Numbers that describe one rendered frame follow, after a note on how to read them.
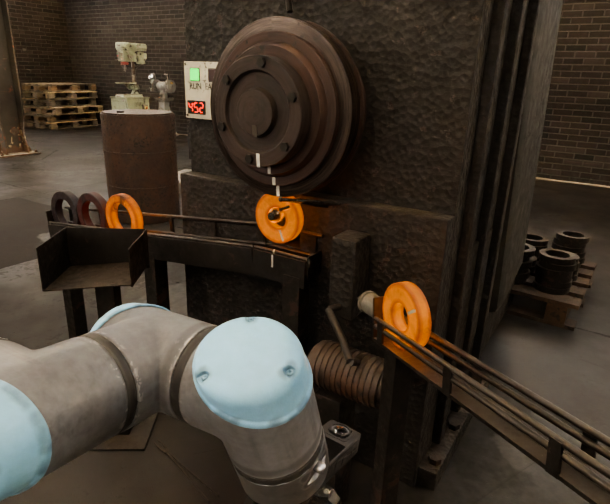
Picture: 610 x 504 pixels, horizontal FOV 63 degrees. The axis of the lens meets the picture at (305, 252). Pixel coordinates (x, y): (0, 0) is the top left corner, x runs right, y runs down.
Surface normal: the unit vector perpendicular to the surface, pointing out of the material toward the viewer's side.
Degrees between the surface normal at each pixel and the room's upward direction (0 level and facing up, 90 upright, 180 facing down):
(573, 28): 90
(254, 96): 90
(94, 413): 80
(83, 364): 33
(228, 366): 20
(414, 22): 90
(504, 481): 0
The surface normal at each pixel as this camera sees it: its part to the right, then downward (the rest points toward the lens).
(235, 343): -0.07, -0.78
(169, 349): -0.29, -0.56
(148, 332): 0.43, -0.81
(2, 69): 0.84, 0.21
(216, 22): -0.54, 0.26
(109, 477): 0.04, -0.94
